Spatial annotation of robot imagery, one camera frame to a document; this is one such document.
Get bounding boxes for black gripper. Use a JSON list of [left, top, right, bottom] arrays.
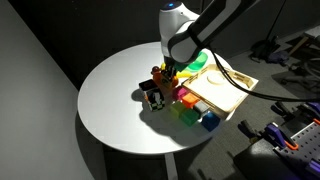
[[163, 56, 178, 80]]

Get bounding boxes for black block pink print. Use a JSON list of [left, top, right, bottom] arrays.
[[138, 78, 158, 94]]

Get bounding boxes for black white checkered block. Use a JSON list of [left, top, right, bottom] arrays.
[[144, 88, 166, 113]]

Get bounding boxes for light wooden tray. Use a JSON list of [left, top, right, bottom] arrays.
[[181, 63, 260, 120]]

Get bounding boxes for green plastic bowl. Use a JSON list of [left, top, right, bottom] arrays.
[[174, 50, 209, 73]]

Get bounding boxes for small orange cube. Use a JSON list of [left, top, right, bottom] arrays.
[[181, 92, 201, 110]]

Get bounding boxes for small yellow-green cube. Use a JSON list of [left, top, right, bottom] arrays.
[[169, 100, 187, 117]]

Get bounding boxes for small grey cube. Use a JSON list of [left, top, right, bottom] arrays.
[[193, 100, 211, 116]]

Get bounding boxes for small green cube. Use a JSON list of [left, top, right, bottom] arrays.
[[179, 108, 201, 128]]

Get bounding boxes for small blue cube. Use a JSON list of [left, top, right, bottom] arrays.
[[200, 111, 221, 132]]

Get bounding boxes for white table leg base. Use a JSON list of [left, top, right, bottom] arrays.
[[164, 152, 180, 180]]

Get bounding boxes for dark purple black clamp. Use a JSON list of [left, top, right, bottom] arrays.
[[270, 100, 303, 122], [237, 119, 268, 143]]

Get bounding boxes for black tripod stand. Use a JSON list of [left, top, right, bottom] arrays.
[[249, 0, 292, 65]]

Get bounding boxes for purple clamp orange tip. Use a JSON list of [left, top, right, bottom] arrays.
[[298, 101, 320, 127], [264, 122, 300, 152]]

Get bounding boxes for black case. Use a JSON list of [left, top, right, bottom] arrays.
[[232, 142, 303, 180]]

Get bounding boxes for wooden stick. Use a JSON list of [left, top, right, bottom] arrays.
[[287, 34, 310, 57]]

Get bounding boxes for black perforated pegboard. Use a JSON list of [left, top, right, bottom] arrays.
[[273, 120, 320, 173]]

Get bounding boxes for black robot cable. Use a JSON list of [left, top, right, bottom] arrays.
[[209, 48, 320, 104]]

